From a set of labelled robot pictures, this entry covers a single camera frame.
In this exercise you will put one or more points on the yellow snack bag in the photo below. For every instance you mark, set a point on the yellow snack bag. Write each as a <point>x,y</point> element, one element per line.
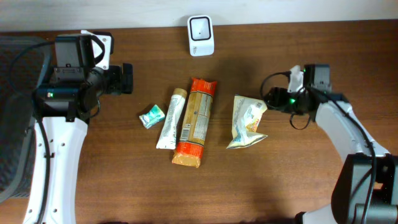
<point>247,114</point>

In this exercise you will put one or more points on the orange spaghetti packet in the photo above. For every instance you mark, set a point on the orange spaghetti packet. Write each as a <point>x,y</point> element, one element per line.
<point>190,146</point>

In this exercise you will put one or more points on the grey plastic mesh basket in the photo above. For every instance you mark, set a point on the grey plastic mesh basket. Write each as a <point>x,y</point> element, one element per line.
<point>17,123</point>

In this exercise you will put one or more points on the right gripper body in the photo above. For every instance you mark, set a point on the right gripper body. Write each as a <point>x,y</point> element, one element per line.
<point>274,98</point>

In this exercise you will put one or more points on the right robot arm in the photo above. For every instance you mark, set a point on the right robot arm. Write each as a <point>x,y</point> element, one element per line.
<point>366,190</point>

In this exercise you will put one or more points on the white tube with tan cap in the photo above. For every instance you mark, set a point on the white tube with tan cap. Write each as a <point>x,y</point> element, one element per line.
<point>168,136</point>

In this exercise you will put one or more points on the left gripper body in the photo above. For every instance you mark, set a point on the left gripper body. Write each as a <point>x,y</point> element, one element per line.
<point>126,78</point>

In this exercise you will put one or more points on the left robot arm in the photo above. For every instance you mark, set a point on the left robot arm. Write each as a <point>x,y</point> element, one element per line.
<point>63,104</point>

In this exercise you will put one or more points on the small teal tissue pack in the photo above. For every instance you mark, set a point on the small teal tissue pack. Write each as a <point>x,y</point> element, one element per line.
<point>151,118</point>

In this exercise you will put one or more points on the white barcode scanner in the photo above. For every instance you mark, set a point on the white barcode scanner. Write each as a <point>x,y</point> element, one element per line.
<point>200,36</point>

